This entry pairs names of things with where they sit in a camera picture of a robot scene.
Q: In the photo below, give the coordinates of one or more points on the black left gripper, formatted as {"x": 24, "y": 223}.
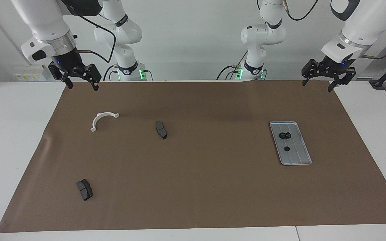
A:
{"x": 335, "y": 67}

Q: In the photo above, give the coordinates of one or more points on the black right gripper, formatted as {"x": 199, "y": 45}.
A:
{"x": 70, "y": 62}

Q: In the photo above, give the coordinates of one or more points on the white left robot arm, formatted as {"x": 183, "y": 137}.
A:
{"x": 364, "y": 26}

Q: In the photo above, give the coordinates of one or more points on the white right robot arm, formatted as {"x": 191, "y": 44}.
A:
{"x": 45, "y": 23}

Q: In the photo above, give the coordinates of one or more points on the silver metal tray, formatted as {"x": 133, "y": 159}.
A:
{"x": 298, "y": 149}

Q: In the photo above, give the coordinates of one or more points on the white labelled box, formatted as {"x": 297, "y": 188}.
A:
{"x": 28, "y": 73}

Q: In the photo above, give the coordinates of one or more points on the dark grey brake pad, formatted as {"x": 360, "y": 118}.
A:
{"x": 84, "y": 190}
{"x": 161, "y": 130}

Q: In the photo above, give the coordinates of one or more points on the brown table mat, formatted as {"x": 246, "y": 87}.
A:
{"x": 196, "y": 184}

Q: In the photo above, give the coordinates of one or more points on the white curved plastic bracket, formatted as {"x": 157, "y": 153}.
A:
{"x": 95, "y": 121}

